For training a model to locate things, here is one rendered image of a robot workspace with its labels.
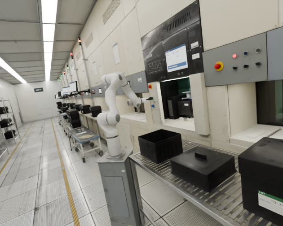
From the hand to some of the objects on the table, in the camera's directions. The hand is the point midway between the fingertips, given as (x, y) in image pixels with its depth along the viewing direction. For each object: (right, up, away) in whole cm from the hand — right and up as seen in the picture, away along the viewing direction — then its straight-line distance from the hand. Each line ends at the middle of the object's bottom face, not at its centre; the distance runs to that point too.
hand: (150, 98), depth 205 cm
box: (+53, -59, -136) cm, 158 cm away
